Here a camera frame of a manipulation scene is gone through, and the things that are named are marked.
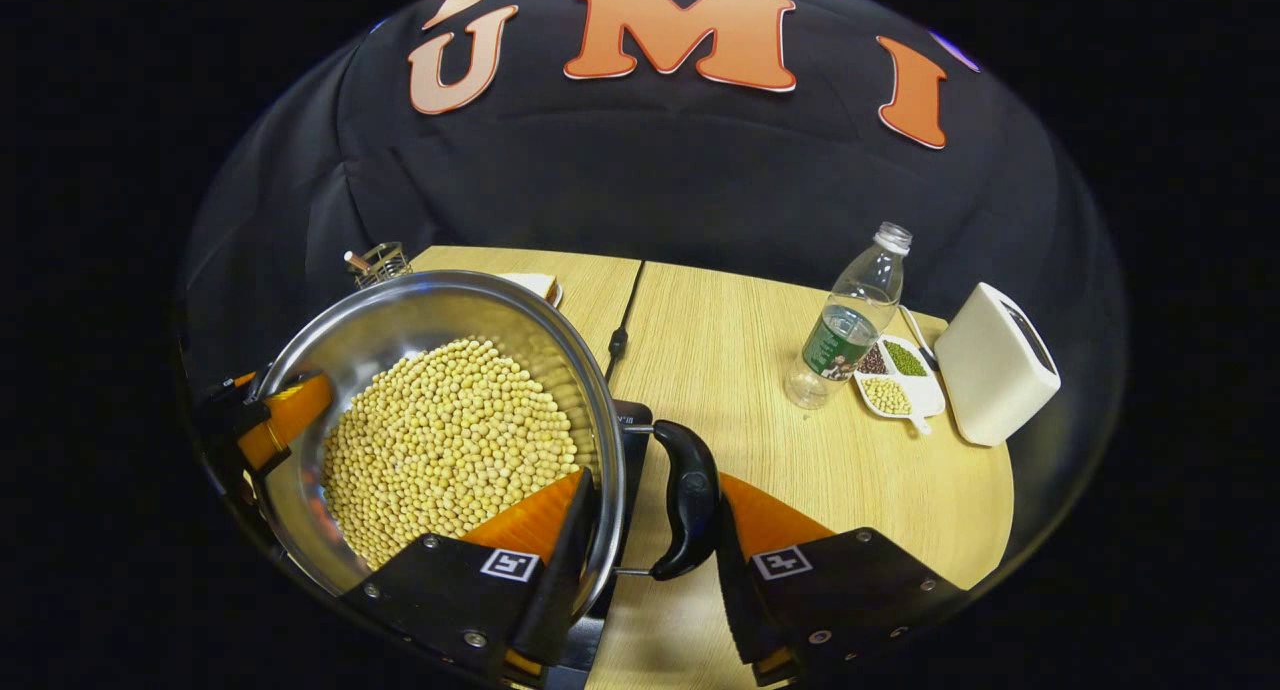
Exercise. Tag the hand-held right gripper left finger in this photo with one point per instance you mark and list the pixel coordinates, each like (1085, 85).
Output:
(565, 570)

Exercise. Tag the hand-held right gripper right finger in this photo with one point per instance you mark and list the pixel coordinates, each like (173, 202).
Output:
(735, 590)

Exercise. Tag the stainless steel pot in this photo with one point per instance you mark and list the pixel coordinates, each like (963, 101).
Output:
(400, 315)

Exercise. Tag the pile of soybeans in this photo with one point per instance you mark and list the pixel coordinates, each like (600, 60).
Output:
(440, 440)

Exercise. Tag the black induction cooktop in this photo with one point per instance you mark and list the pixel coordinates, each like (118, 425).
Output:
(632, 415)

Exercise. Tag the white divided bean dish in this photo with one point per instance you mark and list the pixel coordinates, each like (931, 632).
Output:
(920, 395)

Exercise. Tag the small white plate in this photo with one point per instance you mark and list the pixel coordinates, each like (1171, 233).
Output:
(556, 295)

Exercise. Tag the clear plastic water bottle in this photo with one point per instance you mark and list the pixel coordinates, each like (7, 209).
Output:
(850, 320)

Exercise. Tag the white toaster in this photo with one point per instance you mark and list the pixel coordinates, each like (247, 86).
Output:
(990, 370)

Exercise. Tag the black backdrop cloth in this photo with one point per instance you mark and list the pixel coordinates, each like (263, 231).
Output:
(650, 170)

